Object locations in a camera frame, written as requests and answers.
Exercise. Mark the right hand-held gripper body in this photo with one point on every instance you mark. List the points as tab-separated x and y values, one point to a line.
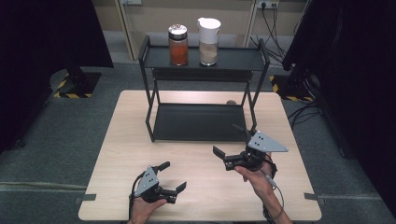
264	143

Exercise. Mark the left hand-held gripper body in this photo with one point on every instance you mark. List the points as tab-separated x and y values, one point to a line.
148	184

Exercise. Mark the black metal two-tier shelf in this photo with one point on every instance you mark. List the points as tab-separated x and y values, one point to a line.
193	123

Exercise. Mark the white-lidded jar of beige powder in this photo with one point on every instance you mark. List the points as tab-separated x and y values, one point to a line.
208	40

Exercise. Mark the glass jar of red spice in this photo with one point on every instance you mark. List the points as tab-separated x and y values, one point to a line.
178	46

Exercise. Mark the person's left hand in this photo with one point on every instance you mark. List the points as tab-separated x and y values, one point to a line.
144	211

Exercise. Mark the person's right hand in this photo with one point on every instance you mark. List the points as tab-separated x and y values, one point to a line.
257	180

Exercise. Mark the small round brown object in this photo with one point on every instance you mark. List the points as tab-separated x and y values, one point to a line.
231	102

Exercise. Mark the stand base with hazard tape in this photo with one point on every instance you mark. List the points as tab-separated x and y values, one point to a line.
77	85
288	90

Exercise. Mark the grey tape strip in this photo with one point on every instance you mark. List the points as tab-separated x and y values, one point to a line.
313	197
84	198

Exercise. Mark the black curtain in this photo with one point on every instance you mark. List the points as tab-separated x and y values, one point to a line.
40	46
358	62

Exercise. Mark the white door frame post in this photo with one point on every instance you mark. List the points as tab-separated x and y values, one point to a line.
127	28
251	21

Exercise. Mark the white wall socket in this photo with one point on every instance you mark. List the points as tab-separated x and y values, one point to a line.
267	4

